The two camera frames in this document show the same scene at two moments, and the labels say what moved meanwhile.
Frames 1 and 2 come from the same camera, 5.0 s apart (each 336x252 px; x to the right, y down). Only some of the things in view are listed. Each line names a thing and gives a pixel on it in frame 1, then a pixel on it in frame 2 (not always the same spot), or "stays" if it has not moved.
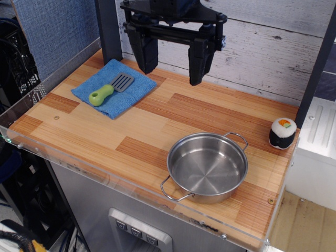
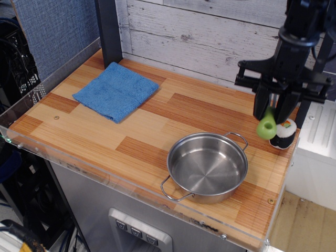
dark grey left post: x=108 y=23 stays
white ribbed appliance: x=312 y=173 stays
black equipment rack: x=28 y=192 stays
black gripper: x=186 y=21 to x=287 y=69
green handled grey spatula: x=119 y=83 to x=266 y=127
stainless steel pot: x=209 y=166 stays
